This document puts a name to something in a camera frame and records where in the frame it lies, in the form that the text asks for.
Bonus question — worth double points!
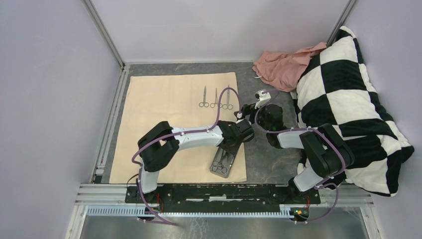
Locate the curved steel clamp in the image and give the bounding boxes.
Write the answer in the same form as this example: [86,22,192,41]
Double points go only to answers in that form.
[199,86,210,108]

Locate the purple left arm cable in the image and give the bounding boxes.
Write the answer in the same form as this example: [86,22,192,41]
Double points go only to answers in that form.
[131,87,242,227]

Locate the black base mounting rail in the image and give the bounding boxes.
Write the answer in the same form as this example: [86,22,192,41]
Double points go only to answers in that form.
[143,184,321,213]

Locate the beige cloth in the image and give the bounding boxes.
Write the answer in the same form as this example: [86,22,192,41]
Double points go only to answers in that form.
[108,72,247,184]

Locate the thin steel hemostat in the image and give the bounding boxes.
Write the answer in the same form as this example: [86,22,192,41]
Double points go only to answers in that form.
[210,151,228,176]

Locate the metal surgical instrument tray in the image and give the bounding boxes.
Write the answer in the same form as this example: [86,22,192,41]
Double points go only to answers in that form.
[210,147,239,178]

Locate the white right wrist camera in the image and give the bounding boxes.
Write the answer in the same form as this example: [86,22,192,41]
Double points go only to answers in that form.
[254,89,271,109]

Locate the black white checkered pillow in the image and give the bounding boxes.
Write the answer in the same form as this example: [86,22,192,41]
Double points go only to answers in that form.
[292,26,415,197]

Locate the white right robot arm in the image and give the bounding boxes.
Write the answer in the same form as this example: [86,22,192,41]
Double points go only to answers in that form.
[234,104,355,203]

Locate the pink crumpled cloth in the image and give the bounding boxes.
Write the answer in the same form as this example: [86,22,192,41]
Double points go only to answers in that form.
[252,42,327,92]

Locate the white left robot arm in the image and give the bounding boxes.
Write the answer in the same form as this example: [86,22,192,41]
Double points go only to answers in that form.
[135,119,254,203]

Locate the straight steel surgical scissors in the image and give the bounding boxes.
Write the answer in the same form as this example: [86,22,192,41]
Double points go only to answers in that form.
[221,90,233,110]

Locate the steel forceps clamp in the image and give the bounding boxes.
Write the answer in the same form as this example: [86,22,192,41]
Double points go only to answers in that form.
[210,88,222,109]

